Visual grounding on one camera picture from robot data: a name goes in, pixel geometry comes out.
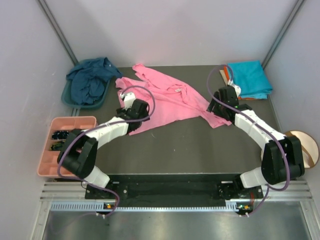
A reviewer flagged folded turquoise t shirt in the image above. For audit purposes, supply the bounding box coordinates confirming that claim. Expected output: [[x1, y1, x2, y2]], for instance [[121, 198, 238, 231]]
[[227, 60, 273, 100]]

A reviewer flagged teal plastic basket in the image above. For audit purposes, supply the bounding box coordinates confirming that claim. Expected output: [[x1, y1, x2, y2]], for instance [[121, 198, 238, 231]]
[[61, 79, 111, 109]]

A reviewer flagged folded beige t shirt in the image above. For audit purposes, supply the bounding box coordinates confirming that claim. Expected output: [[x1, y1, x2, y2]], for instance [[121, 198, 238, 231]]
[[219, 70, 230, 87]]

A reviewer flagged folded orange t shirt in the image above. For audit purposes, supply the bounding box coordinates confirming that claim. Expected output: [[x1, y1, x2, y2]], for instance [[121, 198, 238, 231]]
[[223, 66, 255, 101]]

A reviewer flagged dark blue t shirt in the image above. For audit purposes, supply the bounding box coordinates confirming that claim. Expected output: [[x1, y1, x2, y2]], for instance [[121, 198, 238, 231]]
[[66, 57, 123, 106]]

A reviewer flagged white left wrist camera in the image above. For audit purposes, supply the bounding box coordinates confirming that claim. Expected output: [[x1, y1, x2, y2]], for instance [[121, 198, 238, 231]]
[[119, 92, 136, 110]]

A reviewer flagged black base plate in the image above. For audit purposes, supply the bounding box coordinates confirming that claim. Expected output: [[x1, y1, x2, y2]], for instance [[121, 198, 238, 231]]
[[84, 174, 267, 201]]

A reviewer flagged grey slotted cable duct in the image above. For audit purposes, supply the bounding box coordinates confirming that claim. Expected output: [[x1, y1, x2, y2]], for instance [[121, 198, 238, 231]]
[[50, 201, 252, 212]]

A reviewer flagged pink compartment tray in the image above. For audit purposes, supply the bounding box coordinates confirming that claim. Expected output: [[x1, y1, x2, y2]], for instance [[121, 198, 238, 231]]
[[37, 116, 97, 178]]

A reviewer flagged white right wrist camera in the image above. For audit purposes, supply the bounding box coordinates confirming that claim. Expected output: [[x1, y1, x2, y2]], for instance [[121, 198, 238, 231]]
[[227, 79, 242, 97]]

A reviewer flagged pink t shirt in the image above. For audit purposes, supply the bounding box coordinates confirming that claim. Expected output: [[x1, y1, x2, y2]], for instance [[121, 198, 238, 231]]
[[115, 63, 231, 136]]

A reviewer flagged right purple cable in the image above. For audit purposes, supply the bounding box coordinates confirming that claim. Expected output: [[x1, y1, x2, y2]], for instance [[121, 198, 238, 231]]
[[206, 64, 291, 217]]

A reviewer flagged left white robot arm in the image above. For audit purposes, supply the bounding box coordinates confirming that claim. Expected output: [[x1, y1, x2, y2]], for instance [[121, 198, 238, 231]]
[[57, 99, 150, 199]]

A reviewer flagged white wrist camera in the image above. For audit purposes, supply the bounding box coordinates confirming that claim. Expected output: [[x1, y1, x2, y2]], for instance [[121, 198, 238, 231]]
[[119, 92, 136, 110], [227, 79, 242, 97]]

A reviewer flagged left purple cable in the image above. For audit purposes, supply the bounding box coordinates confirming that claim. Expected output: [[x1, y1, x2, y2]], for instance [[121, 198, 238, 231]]
[[56, 85, 158, 217]]

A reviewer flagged dark patterned item front left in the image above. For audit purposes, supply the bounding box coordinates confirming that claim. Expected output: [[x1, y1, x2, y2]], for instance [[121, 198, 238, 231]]
[[50, 140, 65, 152]]

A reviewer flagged dark patterned item back left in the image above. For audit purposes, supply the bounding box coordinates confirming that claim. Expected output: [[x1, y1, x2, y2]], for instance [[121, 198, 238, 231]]
[[51, 130, 70, 140]]

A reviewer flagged purple cable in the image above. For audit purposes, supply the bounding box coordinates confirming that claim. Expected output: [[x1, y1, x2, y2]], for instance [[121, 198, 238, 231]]
[[206, 64, 291, 217], [56, 85, 158, 217]]

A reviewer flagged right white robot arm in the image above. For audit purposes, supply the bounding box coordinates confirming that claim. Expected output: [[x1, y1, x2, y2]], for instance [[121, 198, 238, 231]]
[[207, 86, 305, 198]]

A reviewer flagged dark patterned item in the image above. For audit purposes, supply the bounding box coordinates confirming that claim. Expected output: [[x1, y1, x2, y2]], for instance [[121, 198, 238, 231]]
[[50, 140, 65, 152], [51, 130, 70, 140]]

